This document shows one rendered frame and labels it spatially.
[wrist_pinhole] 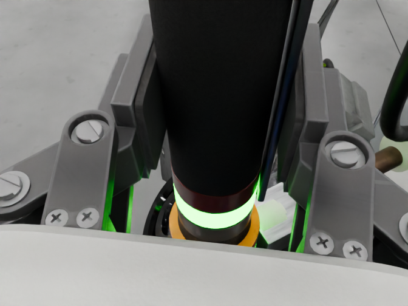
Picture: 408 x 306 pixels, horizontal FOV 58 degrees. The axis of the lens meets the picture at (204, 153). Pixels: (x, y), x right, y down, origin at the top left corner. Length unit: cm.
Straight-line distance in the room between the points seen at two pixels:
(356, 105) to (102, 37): 232
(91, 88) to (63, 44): 52
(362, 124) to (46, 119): 194
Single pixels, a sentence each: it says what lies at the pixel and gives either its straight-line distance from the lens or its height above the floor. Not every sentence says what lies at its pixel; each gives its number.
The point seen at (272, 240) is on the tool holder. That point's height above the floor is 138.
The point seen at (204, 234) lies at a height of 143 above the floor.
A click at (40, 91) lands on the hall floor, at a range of 250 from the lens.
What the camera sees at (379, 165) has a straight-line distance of 25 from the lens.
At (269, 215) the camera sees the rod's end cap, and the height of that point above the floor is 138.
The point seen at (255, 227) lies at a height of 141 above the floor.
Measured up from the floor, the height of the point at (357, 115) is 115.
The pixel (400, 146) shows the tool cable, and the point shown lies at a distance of 26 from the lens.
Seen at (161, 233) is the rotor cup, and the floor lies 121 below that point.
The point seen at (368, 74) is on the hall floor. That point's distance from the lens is 258.
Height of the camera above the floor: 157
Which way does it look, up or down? 53 degrees down
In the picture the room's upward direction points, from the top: 1 degrees counter-clockwise
